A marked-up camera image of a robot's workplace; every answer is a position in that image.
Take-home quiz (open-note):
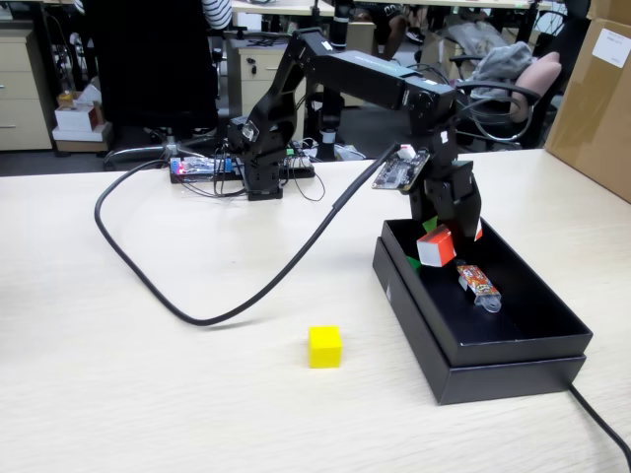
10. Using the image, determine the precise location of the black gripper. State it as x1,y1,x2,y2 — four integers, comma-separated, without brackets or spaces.
407,141,484,248

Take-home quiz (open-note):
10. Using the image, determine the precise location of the red white carton box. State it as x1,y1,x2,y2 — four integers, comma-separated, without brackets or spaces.
416,219,484,269

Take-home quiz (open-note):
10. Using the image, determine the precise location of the yellow wooden cube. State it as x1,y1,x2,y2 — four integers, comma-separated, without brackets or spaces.
307,324,343,370

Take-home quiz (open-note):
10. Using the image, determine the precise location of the black cardboard box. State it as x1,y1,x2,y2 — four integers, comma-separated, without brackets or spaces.
382,216,594,369

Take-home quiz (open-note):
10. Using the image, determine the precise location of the large labelled cardboard box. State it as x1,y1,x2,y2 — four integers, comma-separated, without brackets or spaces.
544,17,631,204

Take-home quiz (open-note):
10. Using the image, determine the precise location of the black open box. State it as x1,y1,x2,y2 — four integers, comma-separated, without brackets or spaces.
372,236,588,406

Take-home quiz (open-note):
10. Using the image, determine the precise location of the small brown cardboard box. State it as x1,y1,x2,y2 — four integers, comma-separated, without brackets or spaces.
586,0,631,27

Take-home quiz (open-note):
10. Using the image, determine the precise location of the flat white brown box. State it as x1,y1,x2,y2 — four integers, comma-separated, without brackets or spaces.
51,122,113,154

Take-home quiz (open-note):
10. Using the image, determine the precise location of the colourful candy tube packet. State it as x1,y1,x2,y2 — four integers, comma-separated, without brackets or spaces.
454,263,503,314

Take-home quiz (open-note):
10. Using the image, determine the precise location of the black pole with white rings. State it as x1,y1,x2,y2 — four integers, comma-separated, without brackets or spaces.
317,0,357,162

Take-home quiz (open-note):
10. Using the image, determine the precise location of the grey cloth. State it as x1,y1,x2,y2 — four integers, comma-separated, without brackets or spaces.
465,41,536,102

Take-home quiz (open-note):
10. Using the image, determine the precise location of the black office chair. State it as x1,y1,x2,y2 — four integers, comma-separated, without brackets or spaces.
453,48,566,155
81,0,221,168

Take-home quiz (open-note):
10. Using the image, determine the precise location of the person in dark clothes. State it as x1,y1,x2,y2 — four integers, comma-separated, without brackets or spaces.
367,0,428,63

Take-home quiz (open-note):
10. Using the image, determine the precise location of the controller board with red LED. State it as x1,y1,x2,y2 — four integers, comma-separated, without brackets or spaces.
170,154,234,184

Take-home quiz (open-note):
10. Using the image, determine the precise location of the beige office desk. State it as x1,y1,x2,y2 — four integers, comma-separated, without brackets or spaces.
229,0,336,17

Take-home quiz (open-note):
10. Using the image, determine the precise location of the person in striped shirt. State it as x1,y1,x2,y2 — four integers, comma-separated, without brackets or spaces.
200,0,233,32

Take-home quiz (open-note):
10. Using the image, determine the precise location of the white open carton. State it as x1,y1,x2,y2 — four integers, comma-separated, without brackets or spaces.
53,73,108,133

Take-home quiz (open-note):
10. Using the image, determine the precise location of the beige drawer cabinet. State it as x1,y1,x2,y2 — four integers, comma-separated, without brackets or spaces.
0,28,54,152

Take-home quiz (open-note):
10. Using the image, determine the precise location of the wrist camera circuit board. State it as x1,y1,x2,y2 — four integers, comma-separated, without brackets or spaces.
370,144,431,192

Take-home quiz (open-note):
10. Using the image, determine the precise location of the beige pedestal with key lock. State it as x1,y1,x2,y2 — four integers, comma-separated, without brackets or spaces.
230,41,308,142

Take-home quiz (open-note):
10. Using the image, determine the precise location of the black power cable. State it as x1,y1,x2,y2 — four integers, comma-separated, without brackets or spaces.
566,383,631,462

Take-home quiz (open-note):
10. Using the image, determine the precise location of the thick black camera cable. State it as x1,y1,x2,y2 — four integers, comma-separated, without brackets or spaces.
93,142,401,327

